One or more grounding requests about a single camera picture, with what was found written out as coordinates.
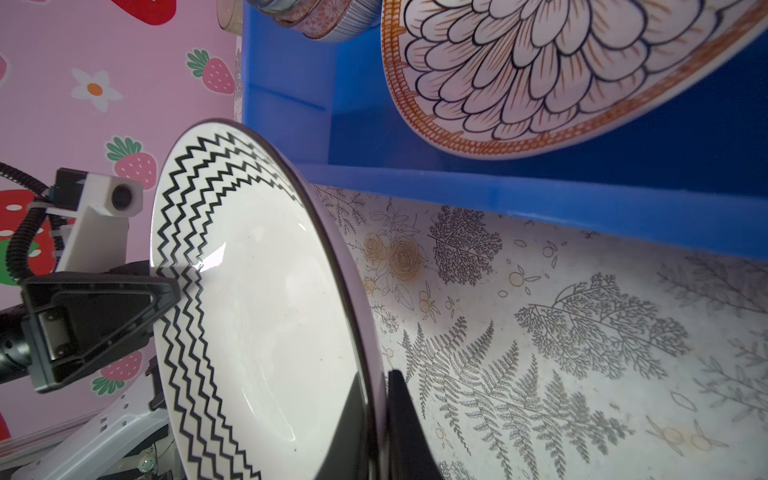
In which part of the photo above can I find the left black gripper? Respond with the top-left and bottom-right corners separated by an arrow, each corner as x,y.
1,261 -> 181,393

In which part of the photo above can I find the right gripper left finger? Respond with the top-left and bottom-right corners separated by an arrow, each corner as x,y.
314,373 -> 370,480

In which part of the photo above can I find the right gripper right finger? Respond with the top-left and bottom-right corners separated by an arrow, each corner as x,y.
387,370 -> 443,480

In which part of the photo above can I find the white zigzag rim plate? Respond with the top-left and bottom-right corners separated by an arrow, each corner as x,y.
151,119 -> 389,479

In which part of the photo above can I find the large floral patterned plate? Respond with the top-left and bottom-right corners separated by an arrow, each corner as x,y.
380,0 -> 767,160

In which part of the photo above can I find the purple striped bowl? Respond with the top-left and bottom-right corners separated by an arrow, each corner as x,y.
316,0 -> 382,43

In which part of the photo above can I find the green leaf patterned bowl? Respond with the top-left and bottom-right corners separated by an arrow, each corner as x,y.
290,0 -> 348,38

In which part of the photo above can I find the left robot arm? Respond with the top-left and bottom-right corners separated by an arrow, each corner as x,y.
1,165 -> 180,479

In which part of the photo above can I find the blue plastic bin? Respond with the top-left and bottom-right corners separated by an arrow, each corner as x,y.
243,1 -> 767,259

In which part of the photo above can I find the green glass cup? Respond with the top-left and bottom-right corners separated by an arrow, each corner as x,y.
215,0 -> 244,36

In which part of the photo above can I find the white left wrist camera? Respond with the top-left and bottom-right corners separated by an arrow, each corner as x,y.
48,168 -> 144,273

